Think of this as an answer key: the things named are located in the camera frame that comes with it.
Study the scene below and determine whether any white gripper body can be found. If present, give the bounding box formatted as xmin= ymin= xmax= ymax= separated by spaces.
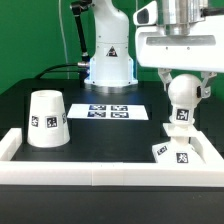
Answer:
xmin=135 ymin=24 xmax=224 ymax=73

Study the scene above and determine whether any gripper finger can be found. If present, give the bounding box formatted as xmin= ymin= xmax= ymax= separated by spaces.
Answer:
xmin=197 ymin=72 xmax=217 ymax=98
xmin=158 ymin=68 xmax=172 ymax=91

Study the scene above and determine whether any white lamp bulb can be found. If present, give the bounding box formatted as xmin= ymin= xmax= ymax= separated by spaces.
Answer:
xmin=168 ymin=74 xmax=201 ymax=125

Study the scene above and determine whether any white lamp base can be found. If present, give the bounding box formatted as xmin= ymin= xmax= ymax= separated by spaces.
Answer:
xmin=152 ymin=123 xmax=203 ymax=165

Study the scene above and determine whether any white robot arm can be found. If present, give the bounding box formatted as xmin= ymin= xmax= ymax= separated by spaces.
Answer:
xmin=84 ymin=0 xmax=224 ymax=98

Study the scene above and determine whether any white lamp shade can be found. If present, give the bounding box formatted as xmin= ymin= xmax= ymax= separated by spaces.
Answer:
xmin=27 ymin=90 xmax=70 ymax=148

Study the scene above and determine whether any marker tag sheet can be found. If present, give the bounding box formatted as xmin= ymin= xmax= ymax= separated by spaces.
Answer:
xmin=67 ymin=104 xmax=149 ymax=120

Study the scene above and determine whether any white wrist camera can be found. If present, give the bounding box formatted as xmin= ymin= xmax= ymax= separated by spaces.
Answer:
xmin=133 ymin=0 xmax=158 ymax=26

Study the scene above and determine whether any black cable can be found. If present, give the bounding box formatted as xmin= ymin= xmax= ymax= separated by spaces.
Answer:
xmin=34 ymin=63 xmax=84 ymax=80

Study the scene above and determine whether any black camera stand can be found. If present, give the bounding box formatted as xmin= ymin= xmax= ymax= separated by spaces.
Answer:
xmin=70 ymin=0 xmax=92 ymax=62

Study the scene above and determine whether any white hanging cable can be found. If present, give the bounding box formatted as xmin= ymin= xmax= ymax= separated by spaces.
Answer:
xmin=58 ymin=0 xmax=71 ymax=80

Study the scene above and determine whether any white U-shaped fence frame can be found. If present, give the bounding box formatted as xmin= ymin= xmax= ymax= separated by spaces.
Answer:
xmin=0 ymin=128 xmax=224 ymax=187

